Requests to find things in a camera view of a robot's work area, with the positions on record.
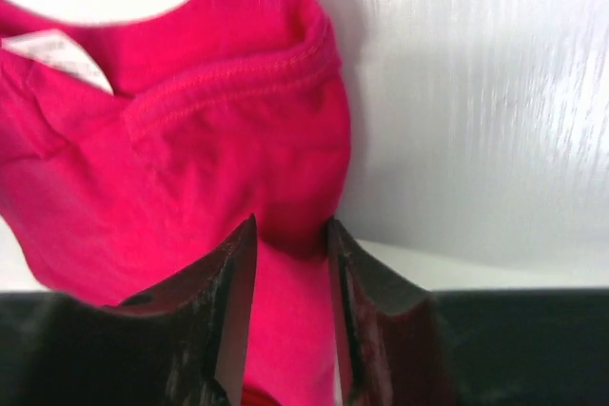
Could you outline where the magenta t shirt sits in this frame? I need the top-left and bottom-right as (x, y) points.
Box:
(1, 0), (351, 405)

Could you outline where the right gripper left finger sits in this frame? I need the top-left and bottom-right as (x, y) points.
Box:
(118, 217), (257, 405)

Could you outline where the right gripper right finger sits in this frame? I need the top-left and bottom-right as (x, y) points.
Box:
(326, 218), (457, 405)

